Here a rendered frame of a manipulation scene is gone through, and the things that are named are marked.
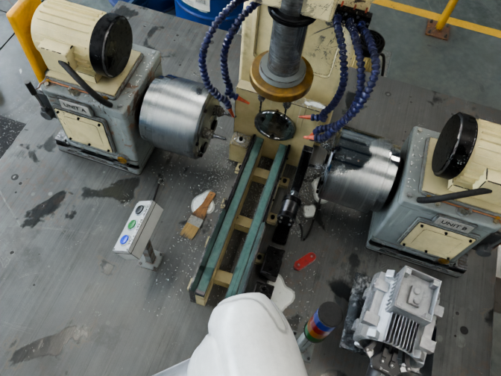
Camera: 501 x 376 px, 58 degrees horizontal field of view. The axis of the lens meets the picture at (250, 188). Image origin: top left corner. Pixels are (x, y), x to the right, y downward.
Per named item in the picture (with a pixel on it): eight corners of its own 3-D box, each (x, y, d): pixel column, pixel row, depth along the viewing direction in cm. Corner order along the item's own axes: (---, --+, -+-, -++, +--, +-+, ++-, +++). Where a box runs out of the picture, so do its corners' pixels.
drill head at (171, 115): (139, 95, 171) (128, 45, 149) (229, 122, 168) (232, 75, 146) (109, 146, 159) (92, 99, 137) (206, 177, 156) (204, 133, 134)
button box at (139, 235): (148, 210, 138) (136, 200, 135) (164, 209, 134) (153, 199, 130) (124, 259, 130) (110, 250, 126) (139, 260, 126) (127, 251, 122)
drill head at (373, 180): (306, 145, 165) (320, 101, 143) (416, 179, 161) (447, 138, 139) (288, 202, 153) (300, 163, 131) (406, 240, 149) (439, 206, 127)
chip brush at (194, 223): (206, 190, 166) (206, 189, 165) (218, 195, 165) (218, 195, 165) (179, 235, 156) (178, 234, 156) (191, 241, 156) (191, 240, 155)
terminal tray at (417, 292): (395, 273, 126) (404, 264, 120) (432, 289, 124) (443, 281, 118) (383, 312, 120) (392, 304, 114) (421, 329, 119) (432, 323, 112)
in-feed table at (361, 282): (346, 283, 152) (355, 271, 142) (424, 308, 150) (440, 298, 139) (330, 353, 140) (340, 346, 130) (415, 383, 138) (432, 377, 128)
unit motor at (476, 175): (399, 175, 158) (455, 95, 121) (493, 204, 154) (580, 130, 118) (388, 239, 145) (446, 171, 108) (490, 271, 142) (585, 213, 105)
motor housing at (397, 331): (365, 283, 140) (385, 262, 123) (423, 309, 137) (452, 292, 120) (344, 343, 131) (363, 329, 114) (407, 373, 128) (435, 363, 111)
